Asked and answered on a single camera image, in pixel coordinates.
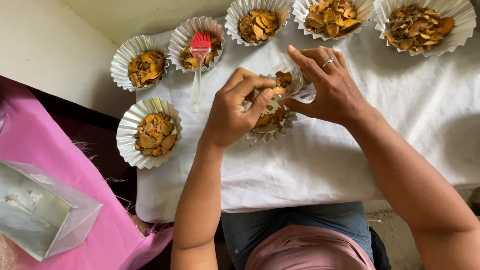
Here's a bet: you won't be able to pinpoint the person's right hand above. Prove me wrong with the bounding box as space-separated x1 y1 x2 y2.
287 44 376 129

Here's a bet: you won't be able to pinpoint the person's left hand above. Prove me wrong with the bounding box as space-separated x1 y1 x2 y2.
200 67 277 150

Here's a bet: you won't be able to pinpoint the silver fluted baking mould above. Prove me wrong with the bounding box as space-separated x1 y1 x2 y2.
242 73 299 143
259 52 317 105

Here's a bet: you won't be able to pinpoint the small pile turmeric slices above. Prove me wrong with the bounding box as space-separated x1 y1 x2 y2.
255 100 287 130
275 71 293 89

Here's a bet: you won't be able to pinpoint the heaps of dried turmeric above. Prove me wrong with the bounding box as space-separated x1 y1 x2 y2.
127 0 455 157

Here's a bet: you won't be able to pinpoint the red silicone pastry brush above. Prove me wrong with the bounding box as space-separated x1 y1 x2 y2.
188 31 213 114

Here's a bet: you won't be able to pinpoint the white cloth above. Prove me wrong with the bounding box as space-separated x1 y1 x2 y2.
135 15 480 224

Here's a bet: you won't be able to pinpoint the row of filled metal moulds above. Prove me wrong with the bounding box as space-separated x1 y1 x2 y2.
110 0 478 170

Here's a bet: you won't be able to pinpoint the person's blue jeans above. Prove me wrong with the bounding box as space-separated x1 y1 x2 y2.
221 201 374 270

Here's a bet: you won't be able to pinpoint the dark maroon fabric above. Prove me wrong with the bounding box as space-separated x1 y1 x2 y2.
28 87 138 215

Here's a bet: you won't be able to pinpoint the person's pink shirt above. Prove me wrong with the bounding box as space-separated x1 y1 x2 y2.
244 225 376 270

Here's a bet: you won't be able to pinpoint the pink cloth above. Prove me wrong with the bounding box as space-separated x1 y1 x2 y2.
0 75 174 270

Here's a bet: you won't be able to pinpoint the rectangular metal loaf tin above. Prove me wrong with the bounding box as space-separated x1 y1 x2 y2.
0 160 104 262

